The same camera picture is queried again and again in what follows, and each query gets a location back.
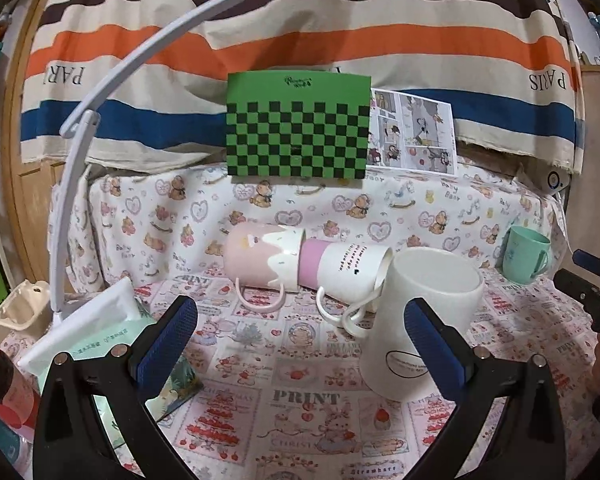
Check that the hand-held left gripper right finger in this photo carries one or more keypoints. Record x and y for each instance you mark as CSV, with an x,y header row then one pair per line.
x,y
435,352

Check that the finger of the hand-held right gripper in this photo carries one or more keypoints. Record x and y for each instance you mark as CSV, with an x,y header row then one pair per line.
x,y
591,261
572,285

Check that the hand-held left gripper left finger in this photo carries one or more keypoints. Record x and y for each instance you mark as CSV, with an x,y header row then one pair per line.
x,y
167,342

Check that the large white cup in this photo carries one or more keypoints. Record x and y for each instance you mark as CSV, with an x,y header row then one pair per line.
x,y
410,320

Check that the mint green cup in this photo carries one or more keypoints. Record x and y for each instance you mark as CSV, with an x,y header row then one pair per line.
x,y
522,255

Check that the green illustrated card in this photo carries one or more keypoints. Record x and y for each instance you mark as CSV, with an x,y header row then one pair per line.
x,y
182,380

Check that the white wet wipes packet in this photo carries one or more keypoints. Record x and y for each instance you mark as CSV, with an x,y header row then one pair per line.
x,y
90,325

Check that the pink printed tablecloth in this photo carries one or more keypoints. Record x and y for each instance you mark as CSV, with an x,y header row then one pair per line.
x,y
280,360

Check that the pink and white mug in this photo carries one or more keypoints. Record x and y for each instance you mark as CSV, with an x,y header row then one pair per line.
x,y
252,260

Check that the white mug with pink band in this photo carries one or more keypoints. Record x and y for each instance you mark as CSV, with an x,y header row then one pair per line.
x,y
330,266

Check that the beige plastic holder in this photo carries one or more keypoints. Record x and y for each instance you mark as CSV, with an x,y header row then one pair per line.
x,y
20,310

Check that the red capped bottle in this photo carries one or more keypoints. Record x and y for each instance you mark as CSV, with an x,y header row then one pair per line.
x,y
0,385

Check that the bear print cloth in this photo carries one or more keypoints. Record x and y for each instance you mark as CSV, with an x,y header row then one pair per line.
x,y
330,205

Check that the wooden cabinet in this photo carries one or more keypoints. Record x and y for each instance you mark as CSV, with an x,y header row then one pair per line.
x,y
30,200

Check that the comic picture sheet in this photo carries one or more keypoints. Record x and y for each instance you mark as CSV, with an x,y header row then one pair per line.
x,y
415,132

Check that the green checkered box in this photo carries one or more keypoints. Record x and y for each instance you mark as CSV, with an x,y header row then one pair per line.
x,y
297,130

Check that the white desk lamp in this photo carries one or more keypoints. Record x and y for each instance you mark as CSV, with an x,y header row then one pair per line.
x,y
130,55

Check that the striped cloth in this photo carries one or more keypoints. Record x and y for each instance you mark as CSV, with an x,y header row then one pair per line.
x,y
300,20

